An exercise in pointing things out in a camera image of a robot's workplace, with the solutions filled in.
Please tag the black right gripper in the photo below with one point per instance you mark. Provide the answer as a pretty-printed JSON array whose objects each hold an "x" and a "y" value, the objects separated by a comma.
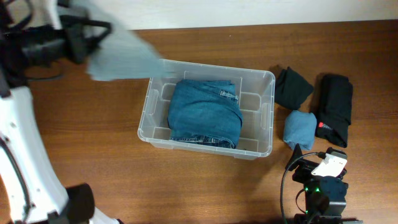
[{"x": 303, "y": 168}]

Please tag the dark green folded cloth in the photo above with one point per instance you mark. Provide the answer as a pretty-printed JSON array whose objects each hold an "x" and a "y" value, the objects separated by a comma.
[{"x": 291, "y": 89}]

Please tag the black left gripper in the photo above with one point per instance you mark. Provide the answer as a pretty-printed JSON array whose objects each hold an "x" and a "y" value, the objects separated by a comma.
[{"x": 76, "y": 42}]

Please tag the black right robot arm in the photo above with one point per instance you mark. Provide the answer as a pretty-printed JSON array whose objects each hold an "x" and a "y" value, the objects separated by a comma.
[{"x": 324, "y": 202}]

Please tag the black rolled garment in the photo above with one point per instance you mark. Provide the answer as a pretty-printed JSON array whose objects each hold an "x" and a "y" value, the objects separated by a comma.
[{"x": 334, "y": 109}]

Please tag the light blue jeans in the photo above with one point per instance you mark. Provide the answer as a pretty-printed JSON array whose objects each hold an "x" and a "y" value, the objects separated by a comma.
[{"x": 122, "y": 54}]

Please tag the blue rolled cloth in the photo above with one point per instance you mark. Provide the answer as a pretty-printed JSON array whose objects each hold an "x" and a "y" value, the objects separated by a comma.
[{"x": 300, "y": 129}]

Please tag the dark blue jeans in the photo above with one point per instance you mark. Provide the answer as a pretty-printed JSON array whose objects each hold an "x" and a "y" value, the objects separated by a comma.
[{"x": 205, "y": 113}]

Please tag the clear plastic storage bin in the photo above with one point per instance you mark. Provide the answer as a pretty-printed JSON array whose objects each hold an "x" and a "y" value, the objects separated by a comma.
[{"x": 255, "y": 89}]

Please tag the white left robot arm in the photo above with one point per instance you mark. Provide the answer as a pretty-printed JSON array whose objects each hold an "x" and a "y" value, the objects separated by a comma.
[{"x": 34, "y": 191}]

